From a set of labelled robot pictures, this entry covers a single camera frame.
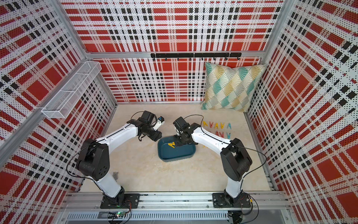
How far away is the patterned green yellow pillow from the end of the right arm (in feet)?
1.41

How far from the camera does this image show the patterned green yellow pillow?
924 millimetres

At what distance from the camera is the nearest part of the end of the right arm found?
629 millimetres
